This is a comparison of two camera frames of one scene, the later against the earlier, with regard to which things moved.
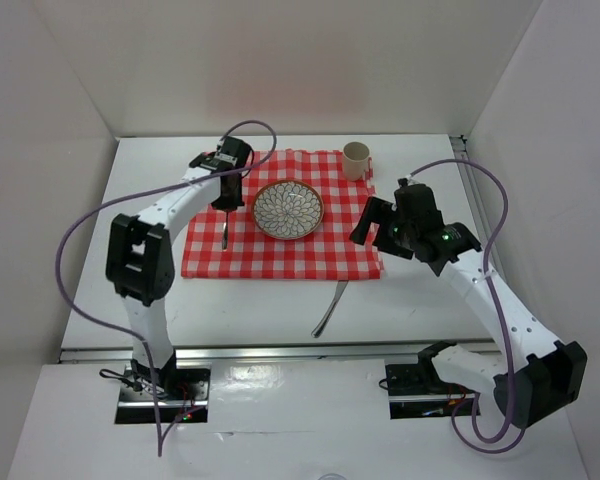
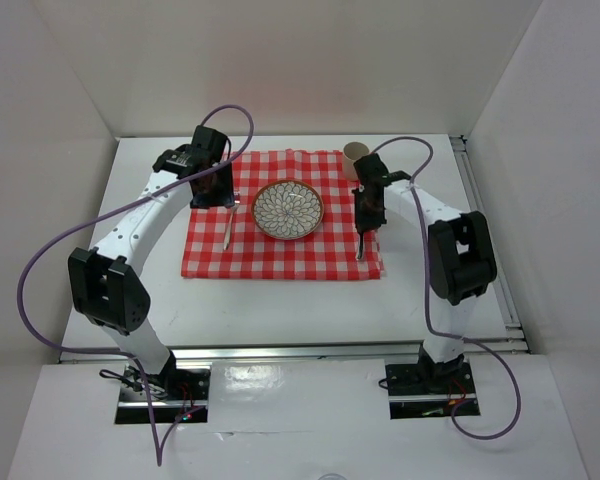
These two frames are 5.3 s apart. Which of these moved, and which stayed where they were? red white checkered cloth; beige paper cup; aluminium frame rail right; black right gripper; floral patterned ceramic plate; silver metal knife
Moved: black right gripper; silver metal knife
Stayed: beige paper cup; floral patterned ceramic plate; red white checkered cloth; aluminium frame rail right
